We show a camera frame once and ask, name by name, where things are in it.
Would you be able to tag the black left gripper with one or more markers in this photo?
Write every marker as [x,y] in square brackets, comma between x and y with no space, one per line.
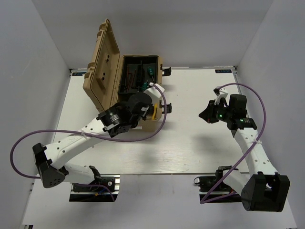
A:
[148,109]

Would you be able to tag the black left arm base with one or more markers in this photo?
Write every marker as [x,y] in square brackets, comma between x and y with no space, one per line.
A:
[105,190]

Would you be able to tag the green stubby screwdriver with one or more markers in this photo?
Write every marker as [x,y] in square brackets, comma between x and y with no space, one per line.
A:
[145,86]
[151,73]

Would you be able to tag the tan plastic toolbox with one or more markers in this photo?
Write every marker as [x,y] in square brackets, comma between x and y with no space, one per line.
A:
[101,82]

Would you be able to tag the yellow pliers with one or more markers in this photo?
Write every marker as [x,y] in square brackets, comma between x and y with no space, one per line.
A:
[152,112]

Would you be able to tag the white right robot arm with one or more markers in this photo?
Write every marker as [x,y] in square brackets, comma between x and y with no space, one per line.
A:
[264,189]

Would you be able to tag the black toolbox inner tray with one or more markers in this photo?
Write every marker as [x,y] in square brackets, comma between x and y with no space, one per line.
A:
[138,63]

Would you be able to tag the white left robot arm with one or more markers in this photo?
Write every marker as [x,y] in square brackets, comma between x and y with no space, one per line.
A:
[53,160]

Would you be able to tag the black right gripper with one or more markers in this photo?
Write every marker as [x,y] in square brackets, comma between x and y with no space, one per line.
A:
[208,114]

